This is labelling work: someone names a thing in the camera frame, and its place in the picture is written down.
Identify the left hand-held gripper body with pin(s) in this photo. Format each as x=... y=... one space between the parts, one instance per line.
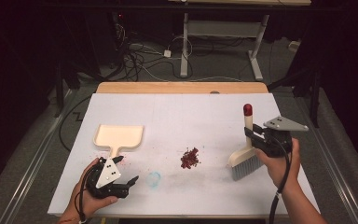
x=107 y=174

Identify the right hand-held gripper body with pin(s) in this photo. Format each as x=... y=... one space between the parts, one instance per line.
x=276 y=144

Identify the cream brush with grey bristles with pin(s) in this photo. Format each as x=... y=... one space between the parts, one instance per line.
x=245 y=155

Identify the cream plastic dustpan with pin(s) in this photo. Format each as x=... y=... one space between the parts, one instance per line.
x=118 y=137

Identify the pile of dark red debris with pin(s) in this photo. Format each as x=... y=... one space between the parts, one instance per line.
x=190 y=158

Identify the person's right hand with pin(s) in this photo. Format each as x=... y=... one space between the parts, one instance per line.
x=284 y=169

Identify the person's left hand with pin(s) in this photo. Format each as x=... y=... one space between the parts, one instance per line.
x=87 y=202

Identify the black stand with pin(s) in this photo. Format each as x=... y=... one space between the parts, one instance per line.
x=313 y=96

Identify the white floor socket box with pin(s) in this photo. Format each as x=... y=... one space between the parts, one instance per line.
x=294 y=45

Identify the desk with white metal legs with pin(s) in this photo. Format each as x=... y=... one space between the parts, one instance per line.
x=185 y=46

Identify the white power adapter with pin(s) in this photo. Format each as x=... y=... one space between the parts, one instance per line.
x=167 y=53

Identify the black computer tower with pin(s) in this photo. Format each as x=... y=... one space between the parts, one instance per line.
x=108 y=40

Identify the metal floor rail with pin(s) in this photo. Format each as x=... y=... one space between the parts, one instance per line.
x=34 y=155
x=332 y=161

